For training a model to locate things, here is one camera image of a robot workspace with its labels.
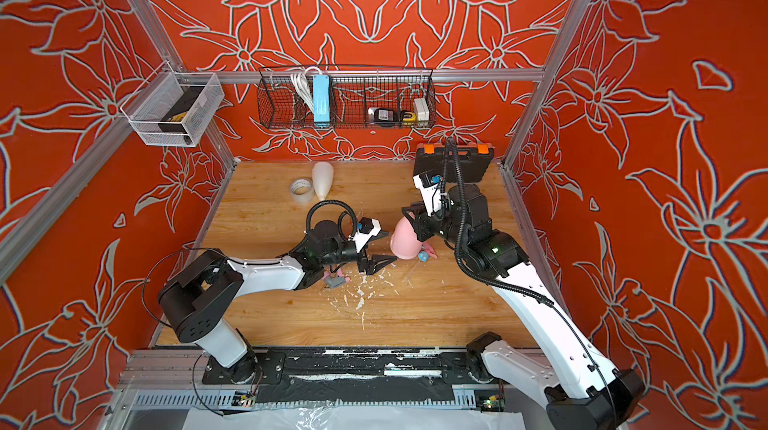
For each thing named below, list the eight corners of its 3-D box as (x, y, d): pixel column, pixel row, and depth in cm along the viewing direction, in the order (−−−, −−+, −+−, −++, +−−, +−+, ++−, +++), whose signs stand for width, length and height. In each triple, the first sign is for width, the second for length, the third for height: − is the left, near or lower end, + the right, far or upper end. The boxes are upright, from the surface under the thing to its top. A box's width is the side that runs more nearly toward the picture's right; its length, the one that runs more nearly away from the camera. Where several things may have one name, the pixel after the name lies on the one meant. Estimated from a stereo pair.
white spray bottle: (310, 200, 108) (307, 191, 104) (316, 170, 118) (314, 161, 114) (329, 200, 108) (327, 191, 104) (334, 170, 118) (332, 161, 114)
